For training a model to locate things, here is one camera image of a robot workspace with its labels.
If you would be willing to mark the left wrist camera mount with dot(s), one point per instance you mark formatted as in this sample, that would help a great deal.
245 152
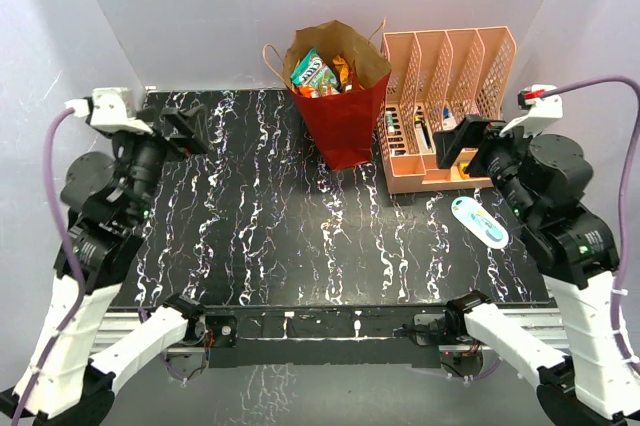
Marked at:
110 110

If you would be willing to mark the red paper bag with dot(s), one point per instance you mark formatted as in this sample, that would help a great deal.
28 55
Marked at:
340 120

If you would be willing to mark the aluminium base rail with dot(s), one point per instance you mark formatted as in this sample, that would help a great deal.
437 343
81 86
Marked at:
335 335

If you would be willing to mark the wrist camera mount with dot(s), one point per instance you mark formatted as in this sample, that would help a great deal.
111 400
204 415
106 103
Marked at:
110 110
541 108

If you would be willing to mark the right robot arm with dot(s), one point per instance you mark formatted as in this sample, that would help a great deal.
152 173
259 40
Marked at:
543 179

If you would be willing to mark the pink desk organizer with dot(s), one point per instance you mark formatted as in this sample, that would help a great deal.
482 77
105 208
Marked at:
438 77

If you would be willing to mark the teal Fox's candy bag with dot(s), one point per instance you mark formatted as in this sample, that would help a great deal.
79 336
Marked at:
313 71

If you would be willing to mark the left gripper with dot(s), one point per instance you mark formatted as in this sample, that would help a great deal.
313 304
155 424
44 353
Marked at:
193 122

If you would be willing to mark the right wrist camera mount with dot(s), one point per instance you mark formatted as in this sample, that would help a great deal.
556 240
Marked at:
541 108

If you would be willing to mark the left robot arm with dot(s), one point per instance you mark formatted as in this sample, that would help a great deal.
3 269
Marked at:
99 214

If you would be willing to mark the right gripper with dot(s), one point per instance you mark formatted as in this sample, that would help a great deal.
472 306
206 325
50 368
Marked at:
469 132

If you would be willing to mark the white blue oval package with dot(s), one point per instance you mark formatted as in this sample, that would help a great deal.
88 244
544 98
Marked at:
479 222

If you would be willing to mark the yellow item in organizer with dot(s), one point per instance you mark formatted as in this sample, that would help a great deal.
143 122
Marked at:
464 169

